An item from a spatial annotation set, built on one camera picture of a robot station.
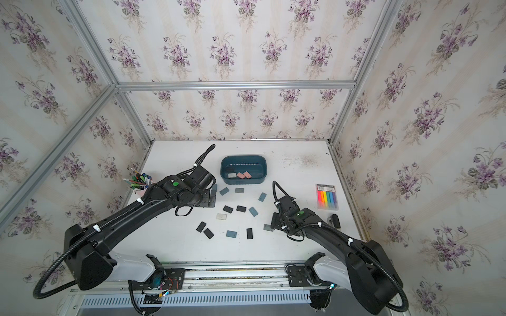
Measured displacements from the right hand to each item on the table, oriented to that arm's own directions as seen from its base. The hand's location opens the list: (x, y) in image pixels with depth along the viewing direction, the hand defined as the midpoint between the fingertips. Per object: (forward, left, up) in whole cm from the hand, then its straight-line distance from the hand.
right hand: (283, 225), depth 86 cm
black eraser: (+7, +25, -1) cm, 26 cm away
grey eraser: (-1, +7, -1) cm, 7 cm away
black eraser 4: (-4, +33, 0) cm, 33 cm away
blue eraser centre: (+6, +14, 0) cm, 15 cm away
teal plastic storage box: (+30, +21, +1) cm, 36 cm away
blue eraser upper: (+17, +29, 0) cm, 33 cm away
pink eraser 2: (+27, +21, -1) cm, 34 cm away
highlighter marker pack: (+15, -23, -1) cm, 27 cm away
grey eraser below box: (+18, +21, -1) cm, 28 cm away
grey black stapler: (+1, -21, +5) cm, 22 cm away
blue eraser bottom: (-4, +23, 0) cm, 23 cm away
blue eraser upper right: (+14, +9, -1) cm, 17 cm away
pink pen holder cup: (+10, +63, +10) cm, 65 cm away
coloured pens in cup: (+16, +67, +10) cm, 70 cm away
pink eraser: (+27, +17, 0) cm, 32 cm away
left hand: (+5, +33, +14) cm, 36 cm away
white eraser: (+3, +28, 0) cm, 28 cm away
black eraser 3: (-1, +37, 0) cm, 37 cm away
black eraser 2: (+8, +19, -2) cm, 21 cm away
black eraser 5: (-3, +15, 0) cm, 15 cm away
